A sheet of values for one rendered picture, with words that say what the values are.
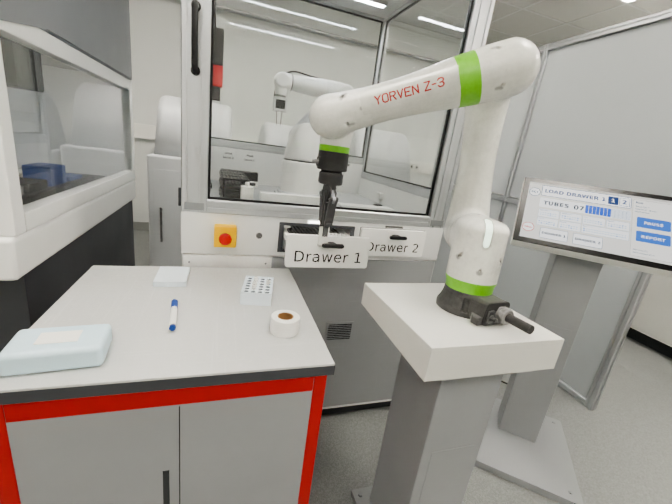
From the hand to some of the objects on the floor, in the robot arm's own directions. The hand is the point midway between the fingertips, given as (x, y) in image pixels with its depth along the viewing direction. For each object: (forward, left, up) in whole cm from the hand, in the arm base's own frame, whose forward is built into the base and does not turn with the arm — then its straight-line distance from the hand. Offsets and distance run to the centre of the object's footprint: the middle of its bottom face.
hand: (323, 235), depth 108 cm
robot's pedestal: (-32, -29, -94) cm, 104 cm away
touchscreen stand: (-17, -102, -94) cm, 140 cm away
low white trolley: (-6, +39, -94) cm, 102 cm away
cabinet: (+67, -14, -91) cm, 114 cm away
